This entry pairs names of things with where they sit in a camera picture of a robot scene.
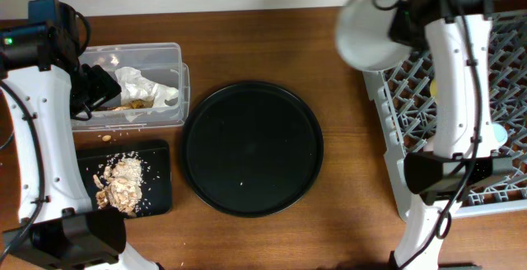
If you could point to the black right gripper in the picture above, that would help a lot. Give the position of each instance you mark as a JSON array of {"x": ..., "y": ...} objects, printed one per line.
[{"x": 397, "y": 33}]

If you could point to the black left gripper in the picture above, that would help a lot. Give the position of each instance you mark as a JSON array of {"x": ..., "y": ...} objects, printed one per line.
[{"x": 106, "y": 86}]

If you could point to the gold snack wrapper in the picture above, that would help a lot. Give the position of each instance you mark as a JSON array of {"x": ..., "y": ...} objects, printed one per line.
[{"x": 134, "y": 104}]

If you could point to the grey plate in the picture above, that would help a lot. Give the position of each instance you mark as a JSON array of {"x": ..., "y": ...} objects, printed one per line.
[{"x": 362, "y": 36}]

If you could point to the yellow bowl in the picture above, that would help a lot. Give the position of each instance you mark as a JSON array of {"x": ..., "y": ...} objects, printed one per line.
[{"x": 433, "y": 88}]

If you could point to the food scraps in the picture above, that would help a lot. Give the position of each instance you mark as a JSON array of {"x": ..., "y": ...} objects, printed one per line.
[{"x": 120, "y": 183}]

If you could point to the blue cup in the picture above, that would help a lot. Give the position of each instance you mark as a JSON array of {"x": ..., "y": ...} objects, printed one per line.
[{"x": 500, "y": 138}]

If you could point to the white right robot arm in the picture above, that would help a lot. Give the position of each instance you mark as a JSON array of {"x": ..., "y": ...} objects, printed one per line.
[{"x": 464, "y": 149}]

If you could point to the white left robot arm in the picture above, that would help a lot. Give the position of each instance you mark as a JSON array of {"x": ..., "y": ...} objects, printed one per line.
[{"x": 46, "y": 88}]

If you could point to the clear plastic waste bin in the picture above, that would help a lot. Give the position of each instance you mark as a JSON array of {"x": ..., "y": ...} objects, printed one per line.
[{"x": 161, "y": 63}]

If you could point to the grey dishwasher rack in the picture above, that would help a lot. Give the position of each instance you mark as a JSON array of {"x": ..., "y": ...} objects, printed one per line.
[{"x": 408, "y": 116}]

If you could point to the crumpled white tissue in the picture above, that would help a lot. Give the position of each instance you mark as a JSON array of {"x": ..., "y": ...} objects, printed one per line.
[{"x": 159, "y": 85}]

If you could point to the black rectangular tray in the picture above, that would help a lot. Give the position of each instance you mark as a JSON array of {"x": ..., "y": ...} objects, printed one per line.
[{"x": 155, "y": 153}]

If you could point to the round black tray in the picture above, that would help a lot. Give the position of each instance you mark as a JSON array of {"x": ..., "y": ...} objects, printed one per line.
[{"x": 251, "y": 149}]

